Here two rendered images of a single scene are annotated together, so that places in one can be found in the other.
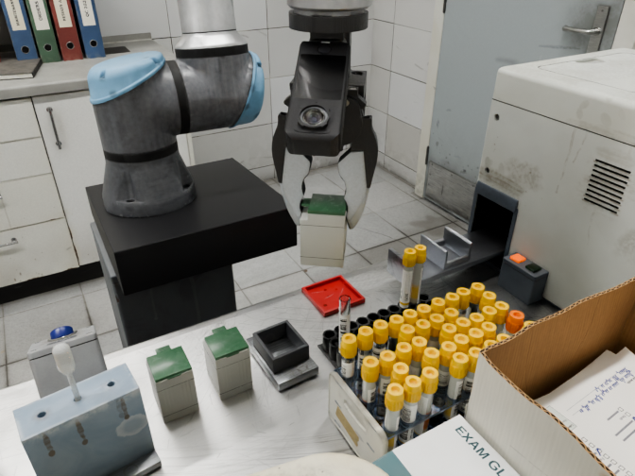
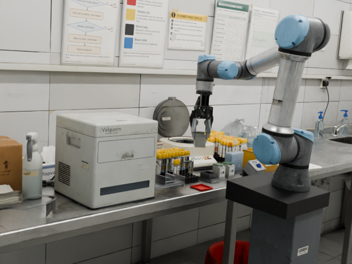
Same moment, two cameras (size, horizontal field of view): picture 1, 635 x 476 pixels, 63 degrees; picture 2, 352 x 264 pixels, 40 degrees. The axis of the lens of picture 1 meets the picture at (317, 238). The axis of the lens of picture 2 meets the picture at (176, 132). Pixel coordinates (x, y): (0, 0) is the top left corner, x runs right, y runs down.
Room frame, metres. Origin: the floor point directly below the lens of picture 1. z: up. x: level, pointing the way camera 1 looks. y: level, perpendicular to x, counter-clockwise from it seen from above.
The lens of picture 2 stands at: (2.46, -0.60, 1.42)
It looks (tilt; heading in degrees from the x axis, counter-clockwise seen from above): 9 degrees down; 166
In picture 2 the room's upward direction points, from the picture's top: 4 degrees clockwise
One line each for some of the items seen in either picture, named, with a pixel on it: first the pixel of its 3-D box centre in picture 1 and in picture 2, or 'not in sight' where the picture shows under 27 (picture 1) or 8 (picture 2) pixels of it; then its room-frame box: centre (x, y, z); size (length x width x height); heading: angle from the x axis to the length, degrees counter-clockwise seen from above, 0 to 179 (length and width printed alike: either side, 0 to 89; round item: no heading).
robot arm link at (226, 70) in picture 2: not in sight; (225, 69); (0.58, 0.05, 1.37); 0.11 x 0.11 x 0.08; 26
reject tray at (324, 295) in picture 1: (333, 295); (201, 187); (0.60, -0.02, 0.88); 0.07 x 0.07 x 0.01; 29
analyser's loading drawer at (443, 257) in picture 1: (455, 248); (161, 181); (0.66, -0.21, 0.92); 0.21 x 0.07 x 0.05; 119
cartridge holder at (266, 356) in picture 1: (281, 349); (208, 176); (0.47, 0.05, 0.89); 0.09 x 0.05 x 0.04; 32
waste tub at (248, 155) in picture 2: not in sight; (260, 160); (0.27, 0.38, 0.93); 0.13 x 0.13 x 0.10; 27
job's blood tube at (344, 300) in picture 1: (344, 331); (191, 167); (0.46, -0.03, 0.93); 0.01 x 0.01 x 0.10
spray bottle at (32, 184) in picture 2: not in sight; (32, 165); (0.72, -0.70, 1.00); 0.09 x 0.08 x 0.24; 29
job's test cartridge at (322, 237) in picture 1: (324, 231); (199, 139); (0.47, -0.01, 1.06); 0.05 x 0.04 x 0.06; 83
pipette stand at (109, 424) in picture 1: (90, 434); (233, 162); (0.32, 0.22, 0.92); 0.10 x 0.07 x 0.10; 126
